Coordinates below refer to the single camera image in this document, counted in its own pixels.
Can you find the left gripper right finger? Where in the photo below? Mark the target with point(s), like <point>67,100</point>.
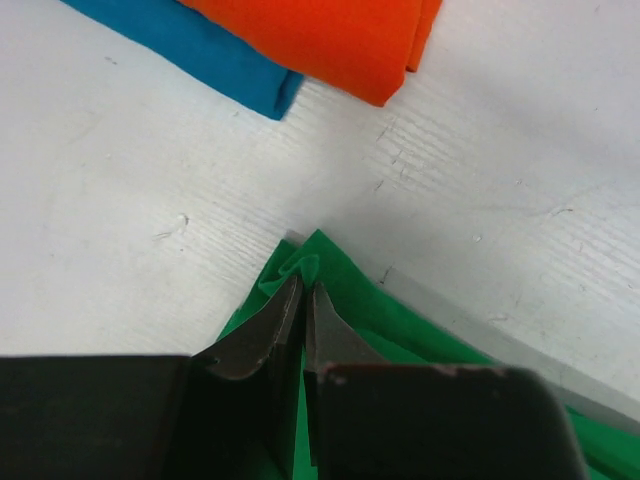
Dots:
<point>371,419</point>

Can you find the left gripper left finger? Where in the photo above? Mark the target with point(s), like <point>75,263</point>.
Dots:
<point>228,412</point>

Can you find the green t shirt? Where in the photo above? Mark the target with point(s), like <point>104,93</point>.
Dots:
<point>401,337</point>

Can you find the folded orange t shirt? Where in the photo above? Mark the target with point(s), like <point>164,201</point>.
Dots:
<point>362,47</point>

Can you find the folded blue t shirt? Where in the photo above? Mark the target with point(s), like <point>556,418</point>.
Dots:
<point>202,49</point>

